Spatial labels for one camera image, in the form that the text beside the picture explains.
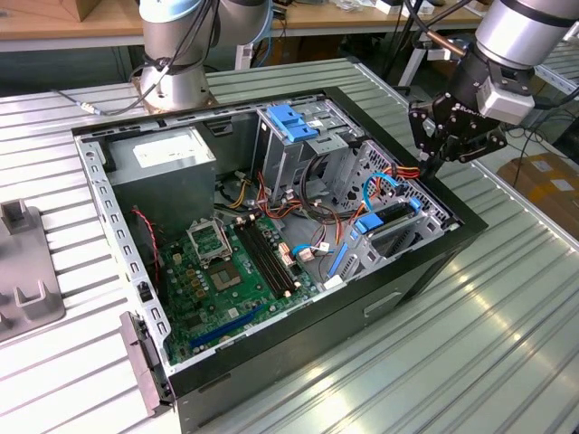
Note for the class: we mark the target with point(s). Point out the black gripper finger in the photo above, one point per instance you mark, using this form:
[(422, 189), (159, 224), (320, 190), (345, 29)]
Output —
[(484, 144), (420, 126)]

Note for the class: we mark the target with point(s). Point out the hard disk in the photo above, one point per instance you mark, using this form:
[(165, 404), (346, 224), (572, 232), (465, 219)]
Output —
[(368, 223)]

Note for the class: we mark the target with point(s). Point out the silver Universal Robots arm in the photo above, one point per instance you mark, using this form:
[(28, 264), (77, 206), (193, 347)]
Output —
[(172, 86)]

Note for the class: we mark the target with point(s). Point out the grey metal disk bay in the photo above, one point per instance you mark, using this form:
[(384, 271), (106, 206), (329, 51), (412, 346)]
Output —
[(393, 257)]

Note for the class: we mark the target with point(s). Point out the brown cardboard box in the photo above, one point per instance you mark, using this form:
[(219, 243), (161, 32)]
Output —
[(538, 194)]

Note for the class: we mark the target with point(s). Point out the black tripod stand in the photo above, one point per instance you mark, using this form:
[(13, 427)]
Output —
[(398, 50)]

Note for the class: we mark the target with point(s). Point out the small white box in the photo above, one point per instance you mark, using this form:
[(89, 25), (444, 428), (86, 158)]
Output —
[(391, 5)]

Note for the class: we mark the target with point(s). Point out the blue plastic drive latch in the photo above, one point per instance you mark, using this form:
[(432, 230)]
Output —
[(291, 124)]

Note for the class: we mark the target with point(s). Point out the long wooden desk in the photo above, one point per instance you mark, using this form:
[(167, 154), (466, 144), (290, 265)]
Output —
[(344, 20)]

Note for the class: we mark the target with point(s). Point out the grey metal drive cage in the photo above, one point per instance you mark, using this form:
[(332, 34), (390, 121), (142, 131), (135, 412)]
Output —
[(278, 167)]

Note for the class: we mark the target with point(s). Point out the black RAM slot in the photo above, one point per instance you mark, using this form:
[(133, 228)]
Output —
[(271, 258), (264, 260), (258, 263), (277, 256)]

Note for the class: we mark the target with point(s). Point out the CPU socket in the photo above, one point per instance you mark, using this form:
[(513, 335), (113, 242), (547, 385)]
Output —
[(209, 242)]

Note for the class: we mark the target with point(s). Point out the brown square chipset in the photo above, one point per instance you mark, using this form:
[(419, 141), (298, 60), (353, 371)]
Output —
[(224, 276)]

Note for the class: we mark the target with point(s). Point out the black open PC case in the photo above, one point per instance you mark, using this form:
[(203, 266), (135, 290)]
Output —
[(316, 361)]

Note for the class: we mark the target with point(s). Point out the grey power supply unit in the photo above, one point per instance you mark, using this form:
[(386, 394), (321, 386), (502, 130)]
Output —
[(163, 194)]

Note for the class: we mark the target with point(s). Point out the green motherboard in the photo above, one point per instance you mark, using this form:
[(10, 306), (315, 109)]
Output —
[(212, 312)]

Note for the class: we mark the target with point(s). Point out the blue expansion slot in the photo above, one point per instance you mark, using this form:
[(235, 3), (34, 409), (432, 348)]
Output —
[(226, 327)]

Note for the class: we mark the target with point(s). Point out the grey plastic case bezel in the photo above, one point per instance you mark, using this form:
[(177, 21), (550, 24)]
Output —
[(140, 361)]

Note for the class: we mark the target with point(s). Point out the grey parts rack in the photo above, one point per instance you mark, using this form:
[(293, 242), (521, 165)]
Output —
[(27, 262)]

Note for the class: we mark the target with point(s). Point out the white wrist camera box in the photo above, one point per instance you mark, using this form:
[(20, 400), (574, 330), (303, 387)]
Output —
[(506, 101)]

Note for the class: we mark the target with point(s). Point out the aluminium frame table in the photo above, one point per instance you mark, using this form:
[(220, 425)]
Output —
[(565, 77)]

